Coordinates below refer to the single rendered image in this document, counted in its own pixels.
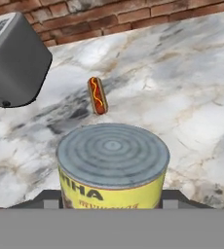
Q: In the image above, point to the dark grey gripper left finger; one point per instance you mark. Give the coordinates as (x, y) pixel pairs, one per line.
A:
(49, 198)

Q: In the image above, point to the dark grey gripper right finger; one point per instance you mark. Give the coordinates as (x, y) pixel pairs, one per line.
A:
(175, 198)

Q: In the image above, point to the yellow label tin can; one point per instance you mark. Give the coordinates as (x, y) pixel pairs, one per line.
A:
(112, 165)

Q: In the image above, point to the hot dog with mustard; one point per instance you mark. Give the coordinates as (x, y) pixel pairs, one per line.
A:
(97, 95)

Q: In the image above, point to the grey toaster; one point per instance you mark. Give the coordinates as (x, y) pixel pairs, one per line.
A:
(15, 61)

